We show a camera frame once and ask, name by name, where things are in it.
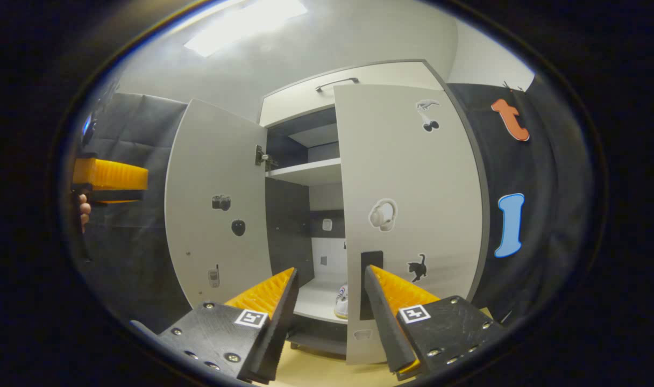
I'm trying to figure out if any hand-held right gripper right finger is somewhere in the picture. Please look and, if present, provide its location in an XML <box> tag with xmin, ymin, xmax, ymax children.
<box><xmin>364</xmin><ymin>264</ymin><xmax>506</xmax><ymax>381</ymax></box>

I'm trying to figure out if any white shoe cabinet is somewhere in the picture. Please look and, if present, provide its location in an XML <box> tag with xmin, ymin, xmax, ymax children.
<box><xmin>259</xmin><ymin>59</ymin><xmax>492</xmax><ymax>355</ymax></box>

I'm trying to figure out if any black door handle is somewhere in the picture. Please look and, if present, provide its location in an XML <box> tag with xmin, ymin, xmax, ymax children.
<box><xmin>359</xmin><ymin>250</ymin><xmax>384</xmax><ymax>321</ymax></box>

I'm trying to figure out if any white door with headphones sticker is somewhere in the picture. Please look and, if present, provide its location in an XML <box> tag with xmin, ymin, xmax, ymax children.
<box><xmin>333</xmin><ymin>83</ymin><xmax>486</xmax><ymax>366</ymax></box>

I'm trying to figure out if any metal drawer handle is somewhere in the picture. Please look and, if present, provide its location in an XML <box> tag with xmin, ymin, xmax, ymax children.
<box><xmin>315</xmin><ymin>77</ymin><xmax>360</xmax><ymax>92</ymax></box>

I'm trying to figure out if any ceiling light panel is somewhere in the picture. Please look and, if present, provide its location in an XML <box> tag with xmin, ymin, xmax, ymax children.
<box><xmin>184</xmin><ymin>0</ymin><xmax>309</xmax><ymax>58</ymax></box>

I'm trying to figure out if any white shoe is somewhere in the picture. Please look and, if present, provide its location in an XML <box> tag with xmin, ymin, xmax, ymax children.
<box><xmin>333</xmin><ymin>284</ymin><xmax>349</xmax><ymax>319</ymax></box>

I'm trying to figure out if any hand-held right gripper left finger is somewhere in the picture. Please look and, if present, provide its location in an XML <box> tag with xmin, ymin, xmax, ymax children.
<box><xmin>155</xmin><ymin>267</ymin><xmax>300</xmax><ymax>385</ymax></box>

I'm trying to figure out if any white door with camera sticker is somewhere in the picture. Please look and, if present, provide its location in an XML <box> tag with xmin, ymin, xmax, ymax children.
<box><xmin>164</xmin><ymin>98</ymin><xmax>274</xmax><ymax>310</ymax></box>

